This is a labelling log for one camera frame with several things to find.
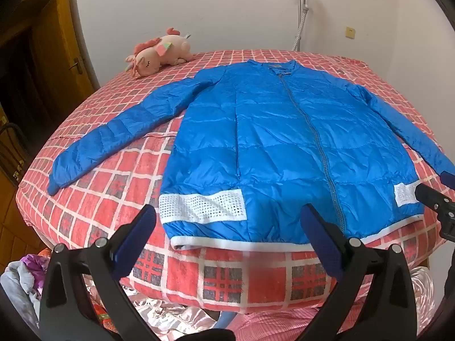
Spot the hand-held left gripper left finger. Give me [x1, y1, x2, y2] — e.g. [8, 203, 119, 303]
[39, 204, 164, 341]

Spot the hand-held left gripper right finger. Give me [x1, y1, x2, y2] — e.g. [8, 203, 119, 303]
[300, 203, 417, 341]

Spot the blue puffer jacket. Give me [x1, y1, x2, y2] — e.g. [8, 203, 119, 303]
[48, 60, 455, 250]

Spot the red checkered bed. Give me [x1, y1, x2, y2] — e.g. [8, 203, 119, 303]
[15, 49, 450, 315]

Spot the person's pink checked clothing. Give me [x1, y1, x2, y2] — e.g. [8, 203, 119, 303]
[227, 305, 320, 341]

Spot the black chair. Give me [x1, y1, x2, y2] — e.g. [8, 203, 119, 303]
[0, 122, 27, 187]

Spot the pink unicorn plush toy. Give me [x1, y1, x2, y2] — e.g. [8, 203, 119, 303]
[124, 26, 195, 79]

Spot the wooden door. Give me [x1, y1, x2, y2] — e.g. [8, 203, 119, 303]
[0, 0, 100, 171]

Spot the grey wall-mounted hose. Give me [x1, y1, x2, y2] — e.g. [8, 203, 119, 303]
[289, 0, 315, 52]

